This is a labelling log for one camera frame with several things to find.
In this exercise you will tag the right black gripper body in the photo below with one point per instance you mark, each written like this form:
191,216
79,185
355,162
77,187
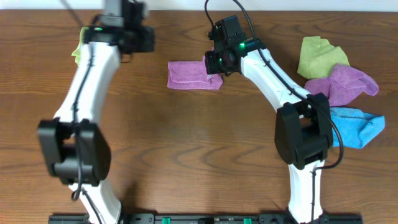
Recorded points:
216,62

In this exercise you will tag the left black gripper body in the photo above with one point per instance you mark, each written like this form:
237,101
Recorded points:
142,40

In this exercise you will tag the purple cloth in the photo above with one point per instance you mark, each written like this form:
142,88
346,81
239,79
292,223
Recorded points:
344,84
192,75

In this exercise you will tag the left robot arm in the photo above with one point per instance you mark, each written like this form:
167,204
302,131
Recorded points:
72,144

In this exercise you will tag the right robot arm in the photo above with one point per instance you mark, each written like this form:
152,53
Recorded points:
302,136

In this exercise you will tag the folded green cloth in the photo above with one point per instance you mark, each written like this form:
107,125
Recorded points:
76,53

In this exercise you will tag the crumpled green cloth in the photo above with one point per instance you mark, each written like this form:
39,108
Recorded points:
318,57

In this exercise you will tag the crumpled purple cloth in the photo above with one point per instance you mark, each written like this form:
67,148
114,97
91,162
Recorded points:
344,84

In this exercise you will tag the crumpled blue cloth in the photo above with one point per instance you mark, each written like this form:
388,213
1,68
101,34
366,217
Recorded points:
356,127

